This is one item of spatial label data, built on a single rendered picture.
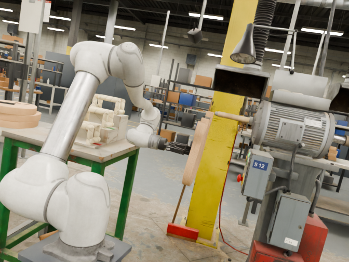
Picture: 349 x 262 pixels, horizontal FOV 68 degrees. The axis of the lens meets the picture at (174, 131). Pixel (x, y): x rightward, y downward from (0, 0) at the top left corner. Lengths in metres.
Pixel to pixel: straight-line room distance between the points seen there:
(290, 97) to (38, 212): 1.25
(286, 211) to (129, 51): 1.06
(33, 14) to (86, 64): 1.74
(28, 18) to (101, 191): 2.21
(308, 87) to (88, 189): 1.29
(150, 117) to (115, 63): 0.54
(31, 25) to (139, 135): 1.68
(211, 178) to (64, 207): 1.77
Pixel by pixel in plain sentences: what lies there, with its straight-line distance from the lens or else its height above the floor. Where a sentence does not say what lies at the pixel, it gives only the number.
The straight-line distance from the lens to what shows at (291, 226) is 1.49.
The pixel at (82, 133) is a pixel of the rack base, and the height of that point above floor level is 0.96.
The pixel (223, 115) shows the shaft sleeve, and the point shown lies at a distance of 1.53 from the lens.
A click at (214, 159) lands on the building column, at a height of 0.81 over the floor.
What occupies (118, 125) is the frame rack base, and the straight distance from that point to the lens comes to 1.76.
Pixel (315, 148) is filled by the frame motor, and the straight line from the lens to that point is 1.51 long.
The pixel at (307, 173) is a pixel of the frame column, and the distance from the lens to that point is 1.52.
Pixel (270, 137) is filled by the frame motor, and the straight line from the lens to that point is 1.45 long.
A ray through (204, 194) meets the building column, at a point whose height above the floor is 0.45.
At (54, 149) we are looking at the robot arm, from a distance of 1.05.
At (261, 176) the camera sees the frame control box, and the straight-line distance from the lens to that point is 1.23.
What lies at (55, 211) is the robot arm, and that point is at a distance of 0.96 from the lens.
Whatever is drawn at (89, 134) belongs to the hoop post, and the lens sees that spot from 1.52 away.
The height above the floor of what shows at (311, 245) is 0.68.
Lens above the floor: 1.29
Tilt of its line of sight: 7 degrees down
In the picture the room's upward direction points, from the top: 11 degrees clockwise
